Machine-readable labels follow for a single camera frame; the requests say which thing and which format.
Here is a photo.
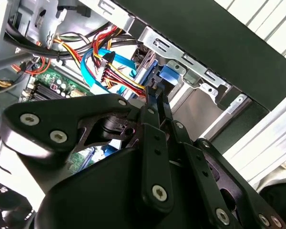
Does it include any red yellow power wire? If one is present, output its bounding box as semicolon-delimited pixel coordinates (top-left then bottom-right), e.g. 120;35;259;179
92;25;164;97

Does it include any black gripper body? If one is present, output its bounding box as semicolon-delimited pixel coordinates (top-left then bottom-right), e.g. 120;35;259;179
35;147;265;229

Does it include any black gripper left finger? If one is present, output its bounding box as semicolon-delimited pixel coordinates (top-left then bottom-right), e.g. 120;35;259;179
0;85;175;215

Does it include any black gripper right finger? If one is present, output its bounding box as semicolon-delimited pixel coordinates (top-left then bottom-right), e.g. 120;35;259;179
158;83;286;229

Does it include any hard disk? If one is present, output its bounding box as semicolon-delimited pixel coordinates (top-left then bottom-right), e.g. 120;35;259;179
132;50;188;96

